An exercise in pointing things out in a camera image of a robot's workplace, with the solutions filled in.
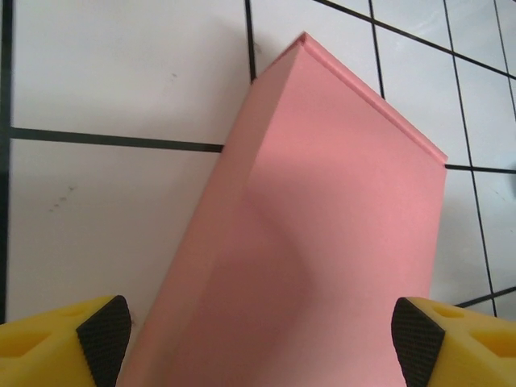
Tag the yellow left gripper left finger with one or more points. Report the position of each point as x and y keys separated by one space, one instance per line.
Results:
x=48 y=350

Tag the pink paper box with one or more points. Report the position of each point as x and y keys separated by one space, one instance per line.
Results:
x=302 y=201

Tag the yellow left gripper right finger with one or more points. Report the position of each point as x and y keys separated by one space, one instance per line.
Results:
x=467 y=350

